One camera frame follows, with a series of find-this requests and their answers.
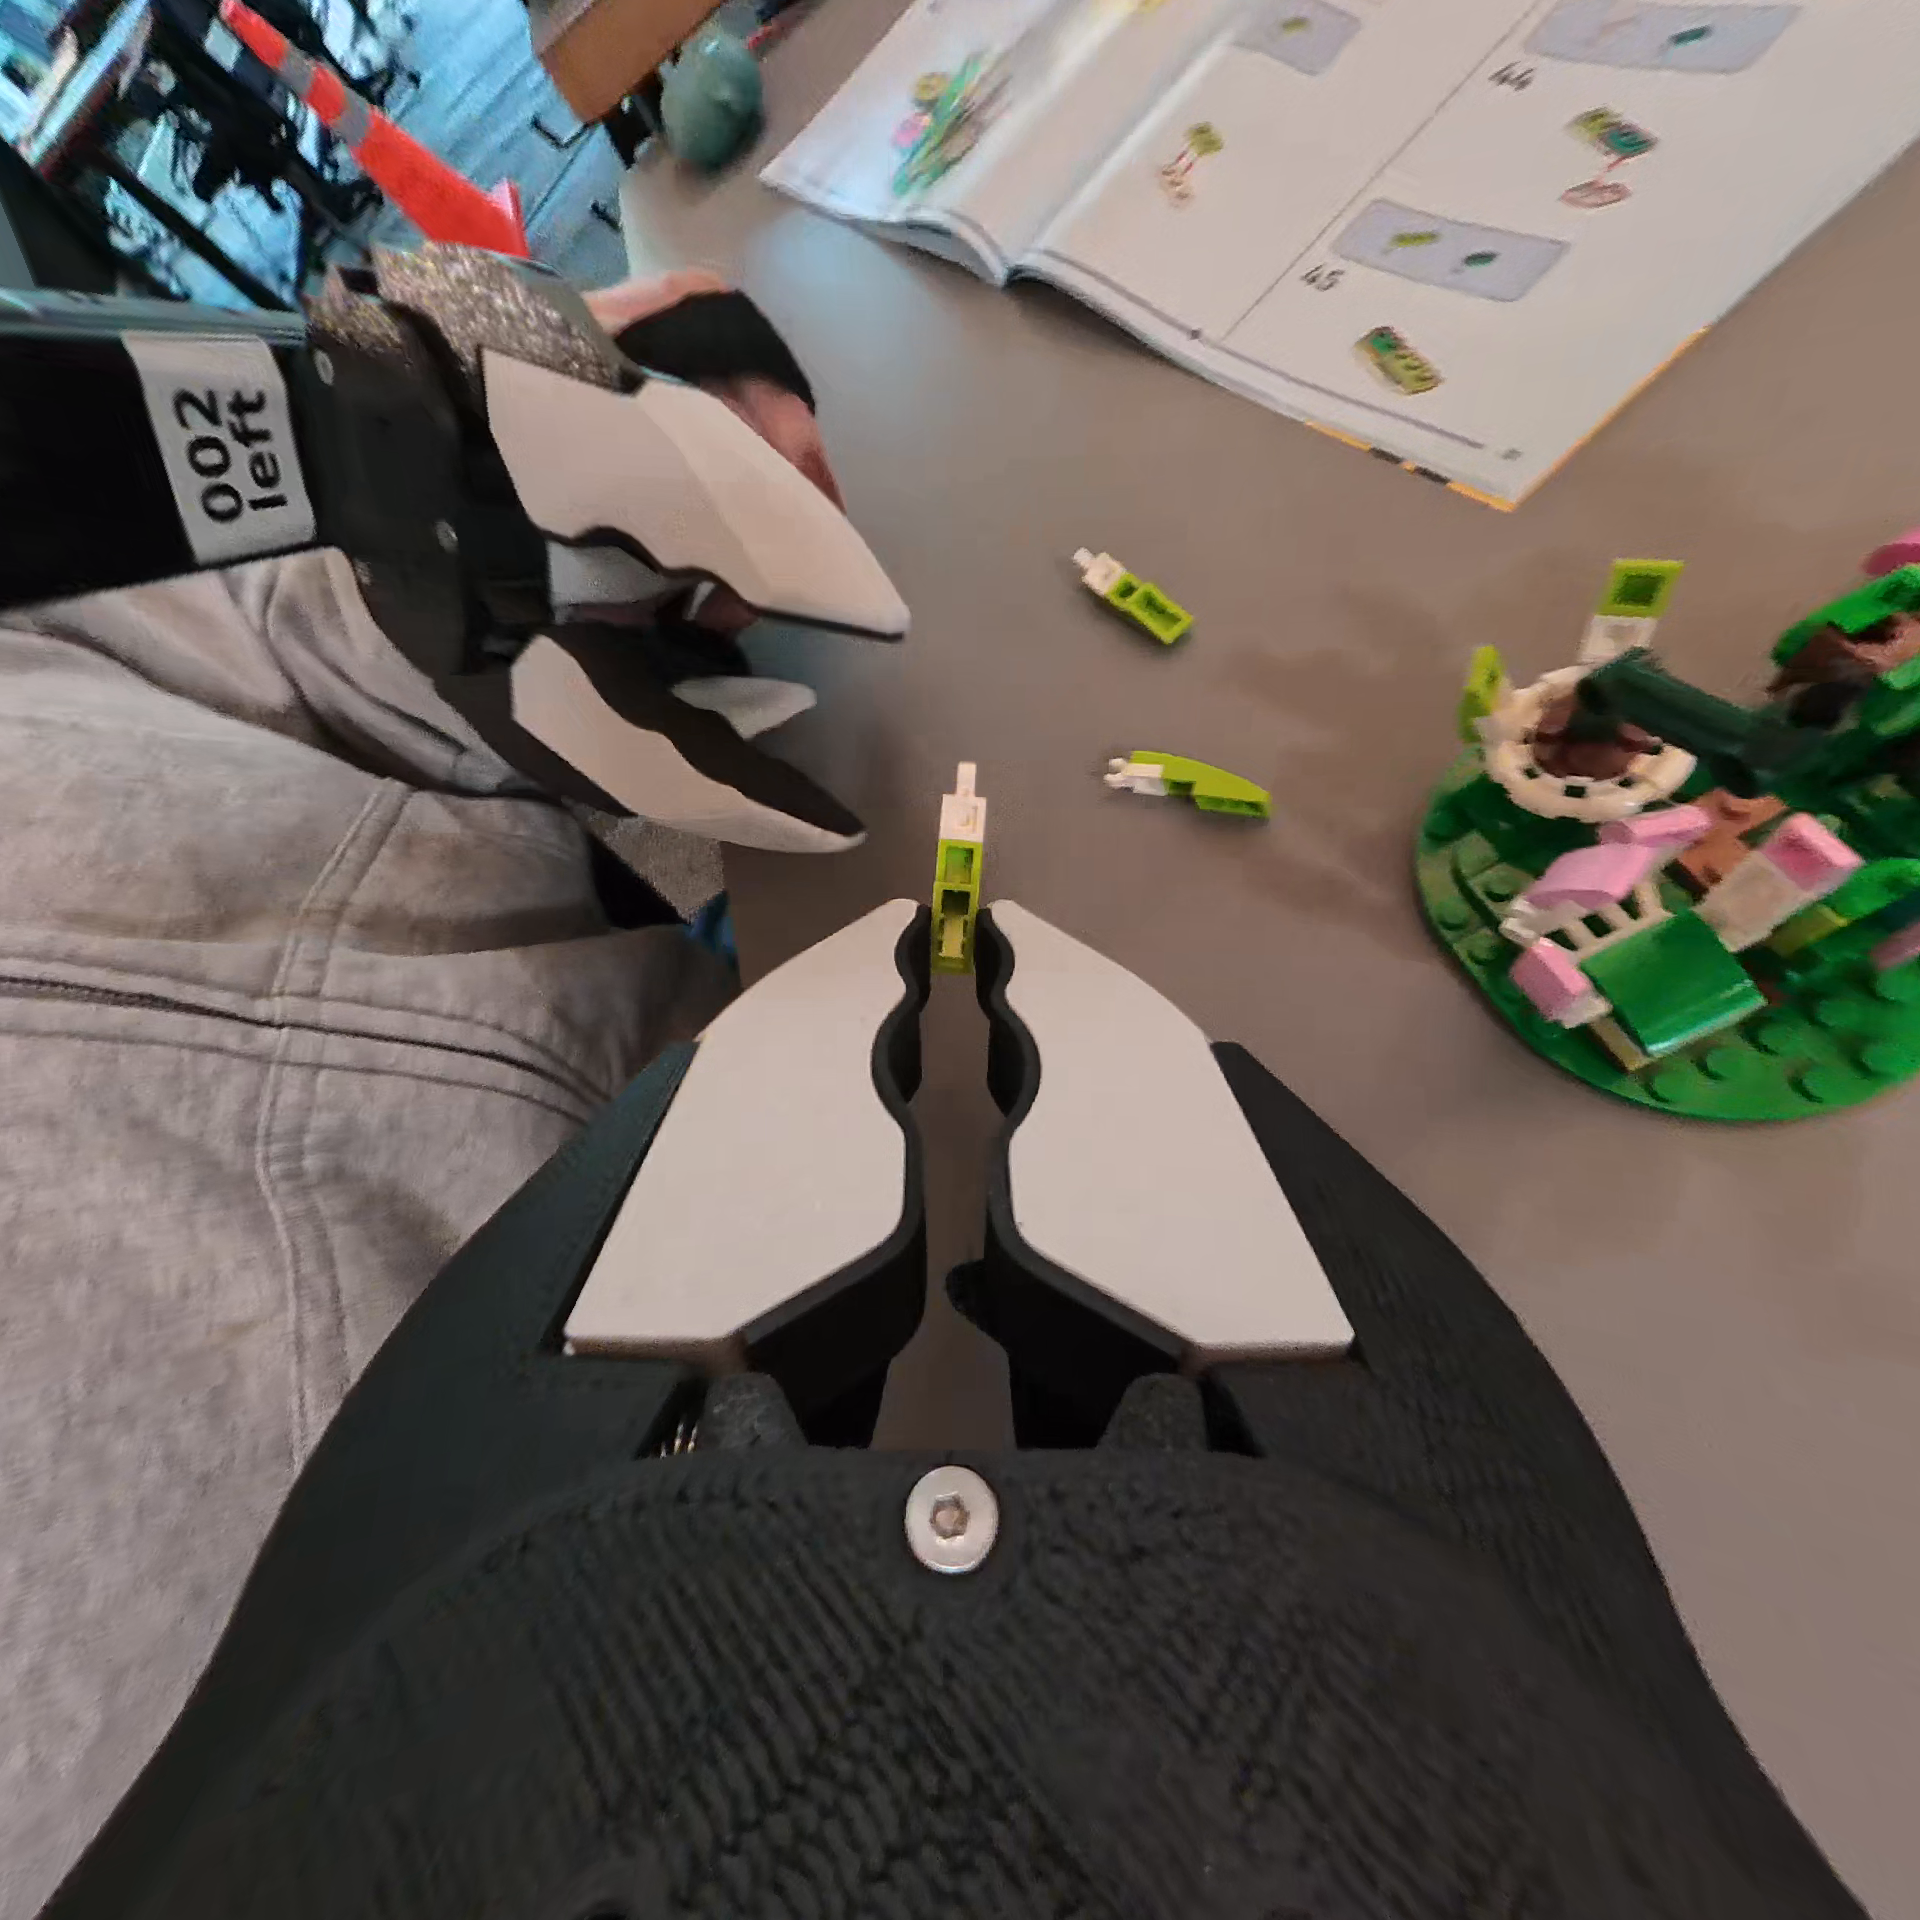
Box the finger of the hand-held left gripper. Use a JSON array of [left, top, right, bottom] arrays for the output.
[[477, 348, 917, 642], [511, 635, 868, 853]]

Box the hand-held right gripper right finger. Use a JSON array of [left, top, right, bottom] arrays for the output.
[[945, 897, 1361, 1452]]

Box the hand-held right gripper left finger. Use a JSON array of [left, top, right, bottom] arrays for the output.
[[564, 897, 933, 1452]]

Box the lime and white lego piece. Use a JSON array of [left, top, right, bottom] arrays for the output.
[[928, 762, 994, 976], [1076, 545, 1201, 653]]

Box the green lego garden build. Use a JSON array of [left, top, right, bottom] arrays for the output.
[[1416, 529, 1920, 1122]]

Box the lime curved lego piece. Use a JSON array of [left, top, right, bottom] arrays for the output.
[[1100, 752, 1278, 824]]

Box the lego instruction booklet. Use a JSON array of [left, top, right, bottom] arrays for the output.
[[752, 0, 1920, 511]]

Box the person's left hand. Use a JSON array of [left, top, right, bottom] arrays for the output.
[[579, 272, 843, 519]]

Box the teal rounded object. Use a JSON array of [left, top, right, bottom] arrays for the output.
[[660, 31, 772, 172]]

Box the wooden furniture panel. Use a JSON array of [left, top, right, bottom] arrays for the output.
[[533, 0, 783, 132]]

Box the person's grey sweatshirt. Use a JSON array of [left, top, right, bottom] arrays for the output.
[[0, 545, 741, 1920]]

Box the black metal frame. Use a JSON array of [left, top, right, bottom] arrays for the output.
[[0, 0, 392, 313]]

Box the orange reflective strap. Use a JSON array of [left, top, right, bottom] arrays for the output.
[[222, 0, 529, 264]]

